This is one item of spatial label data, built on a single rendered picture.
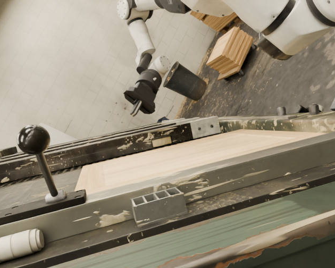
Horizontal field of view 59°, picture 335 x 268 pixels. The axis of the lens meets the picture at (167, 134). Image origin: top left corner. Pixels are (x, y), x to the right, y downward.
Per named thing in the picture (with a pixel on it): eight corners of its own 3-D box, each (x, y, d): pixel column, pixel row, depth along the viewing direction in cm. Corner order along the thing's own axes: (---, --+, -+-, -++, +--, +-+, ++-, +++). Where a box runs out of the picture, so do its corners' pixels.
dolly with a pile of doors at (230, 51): (261, 41, 380) (235, 24, 371) (245, 76, 373) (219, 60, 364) (237, 55, 439) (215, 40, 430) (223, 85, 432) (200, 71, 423)
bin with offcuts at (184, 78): (212, 76, 507) (180, 57, 492) (200, 102, 499) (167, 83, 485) (201, 82, 556) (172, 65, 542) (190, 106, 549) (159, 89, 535)
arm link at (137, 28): (132, 53, 119) (115, 10, 120) (152, 50, 124) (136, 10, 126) (143, 38, 110) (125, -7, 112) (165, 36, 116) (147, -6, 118)
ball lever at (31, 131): (72, 210, 42) (44, 131, 34) (44, 217, 41) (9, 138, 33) (71, 192, 45) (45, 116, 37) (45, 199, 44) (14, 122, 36)
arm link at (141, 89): (145, 118, 110) (154, 98, 118) (160, 107, 103) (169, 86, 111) (118, 97, 105) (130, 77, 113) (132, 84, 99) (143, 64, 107)
